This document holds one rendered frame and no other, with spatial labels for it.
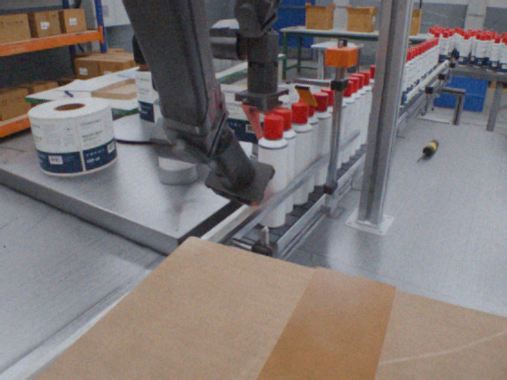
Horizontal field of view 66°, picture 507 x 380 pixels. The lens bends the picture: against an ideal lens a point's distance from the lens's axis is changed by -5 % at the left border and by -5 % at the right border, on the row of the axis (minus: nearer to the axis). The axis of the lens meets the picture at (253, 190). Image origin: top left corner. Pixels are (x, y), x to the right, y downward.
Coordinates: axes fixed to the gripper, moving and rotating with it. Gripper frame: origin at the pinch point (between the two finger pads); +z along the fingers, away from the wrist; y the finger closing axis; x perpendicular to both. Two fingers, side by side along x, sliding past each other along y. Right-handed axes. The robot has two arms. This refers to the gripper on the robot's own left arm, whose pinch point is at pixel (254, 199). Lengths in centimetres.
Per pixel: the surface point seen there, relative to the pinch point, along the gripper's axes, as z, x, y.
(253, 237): 3.0, 5.9, -1.4
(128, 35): 292, -291, 466
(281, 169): -3.1, -5.6, -3.6
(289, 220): 8.4, -0.9, -4.3
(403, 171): 42, -35, -17
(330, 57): -11.7, -23.9, -7.2
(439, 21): 489, -588, 64
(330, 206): 10.3, -6.6, -10.2
